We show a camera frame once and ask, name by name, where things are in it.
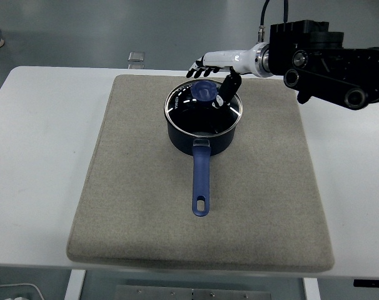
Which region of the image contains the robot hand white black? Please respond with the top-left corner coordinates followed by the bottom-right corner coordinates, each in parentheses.
top-left (186, 42), bottom-right (262, 110)

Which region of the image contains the glass lid blue knob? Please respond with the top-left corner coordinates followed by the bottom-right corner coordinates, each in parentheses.
top-left (164, 79), bottom-right (245, 138)

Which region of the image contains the beige fabric mat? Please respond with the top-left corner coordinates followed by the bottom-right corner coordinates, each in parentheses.
top-left (66, 74), bottom-right (336, 273)

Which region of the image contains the grey metal plate with screws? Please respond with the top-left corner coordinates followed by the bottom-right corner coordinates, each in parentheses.
top-left (115, 284), bottom-right (273, 300)

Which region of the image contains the white table leg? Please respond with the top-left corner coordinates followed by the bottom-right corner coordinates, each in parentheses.
top-left (64, 269), bottom-right (87, 300)
top-left (303, 277), bottom-right (321, 300)

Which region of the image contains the black bar under table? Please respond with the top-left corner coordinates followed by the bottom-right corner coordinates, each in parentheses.
top-left (353, 279), bottom-right (379, 288)

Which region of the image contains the white rounded tray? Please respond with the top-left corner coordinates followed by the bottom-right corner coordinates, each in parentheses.
top-left (0, 282), bottom-right (44, 300)

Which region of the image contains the dark blue saucepan blue handle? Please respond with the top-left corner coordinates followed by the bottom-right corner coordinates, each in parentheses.
top-left (166, 116), bottom-right (242, 218)

